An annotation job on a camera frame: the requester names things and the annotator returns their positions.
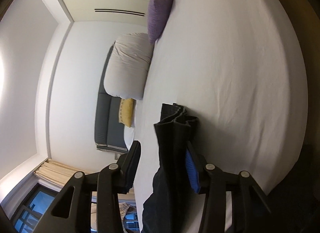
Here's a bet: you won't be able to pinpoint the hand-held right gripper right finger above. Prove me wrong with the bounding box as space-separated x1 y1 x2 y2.
185 141 272 233

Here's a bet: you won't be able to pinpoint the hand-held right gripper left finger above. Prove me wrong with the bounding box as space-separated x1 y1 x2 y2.
32 140 142 233

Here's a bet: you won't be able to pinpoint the black denim pants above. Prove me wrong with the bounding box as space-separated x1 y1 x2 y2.
142 103 209 233

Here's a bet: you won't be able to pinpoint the white pillow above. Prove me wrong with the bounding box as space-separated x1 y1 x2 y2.
123 125 135 152

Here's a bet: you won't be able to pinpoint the grey upholstered headboard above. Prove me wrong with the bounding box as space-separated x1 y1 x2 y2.
94 43 129 154

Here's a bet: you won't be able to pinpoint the yellow cushion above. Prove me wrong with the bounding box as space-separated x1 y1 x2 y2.
119 98 136 127

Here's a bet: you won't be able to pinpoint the cream curtain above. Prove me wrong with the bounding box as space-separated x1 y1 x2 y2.
34 159 100 193

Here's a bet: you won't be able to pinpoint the black framed window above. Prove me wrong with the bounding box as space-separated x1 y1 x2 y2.
10 183 63 233

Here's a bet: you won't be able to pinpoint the folded white duvet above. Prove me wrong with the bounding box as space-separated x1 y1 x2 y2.
104 33 155 100

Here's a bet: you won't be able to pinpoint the bed with white sheet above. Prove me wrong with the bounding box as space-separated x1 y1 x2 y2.
124 0 308 233

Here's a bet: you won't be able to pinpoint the purple cushion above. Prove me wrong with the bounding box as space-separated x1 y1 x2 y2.
147 0 175 45

